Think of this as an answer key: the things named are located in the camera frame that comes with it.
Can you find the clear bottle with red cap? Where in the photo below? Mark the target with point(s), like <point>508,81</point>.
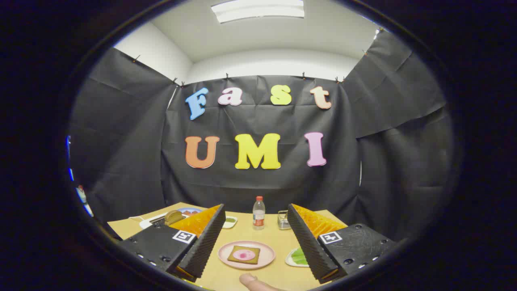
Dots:
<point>258,216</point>

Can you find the blue round plate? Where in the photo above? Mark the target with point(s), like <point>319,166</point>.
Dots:
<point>190,209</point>

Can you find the pink round plate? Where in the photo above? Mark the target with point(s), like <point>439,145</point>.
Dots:
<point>264,258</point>

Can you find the small white plate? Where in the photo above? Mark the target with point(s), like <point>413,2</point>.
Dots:
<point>288,260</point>

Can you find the white and blue object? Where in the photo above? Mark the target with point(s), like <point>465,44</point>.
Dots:
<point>82,196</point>

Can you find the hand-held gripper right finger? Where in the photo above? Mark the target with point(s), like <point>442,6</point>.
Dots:
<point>305,242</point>

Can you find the ceiling light panel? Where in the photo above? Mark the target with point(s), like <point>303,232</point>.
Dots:
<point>258,10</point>

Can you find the black backdrop cloth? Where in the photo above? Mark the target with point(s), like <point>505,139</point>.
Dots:
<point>258,182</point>

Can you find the green lettuce leaf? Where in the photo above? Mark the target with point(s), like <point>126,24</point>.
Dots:
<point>299,258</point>

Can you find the pink ham slice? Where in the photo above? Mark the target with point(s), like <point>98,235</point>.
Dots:
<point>244,255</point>

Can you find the white toaster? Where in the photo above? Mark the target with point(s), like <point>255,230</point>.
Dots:
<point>151,221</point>

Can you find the brown bread slice in toaster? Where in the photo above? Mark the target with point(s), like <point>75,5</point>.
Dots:
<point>173,217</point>

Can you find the white sectioned dish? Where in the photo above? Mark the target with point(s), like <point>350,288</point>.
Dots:
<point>230,221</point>

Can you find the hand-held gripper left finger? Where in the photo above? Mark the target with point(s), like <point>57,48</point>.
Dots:
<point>210,238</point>

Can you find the brown toast slice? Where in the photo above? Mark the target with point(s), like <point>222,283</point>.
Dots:
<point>252,262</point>

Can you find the metal mesh utensil holder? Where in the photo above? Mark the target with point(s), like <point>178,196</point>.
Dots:
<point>282,220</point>

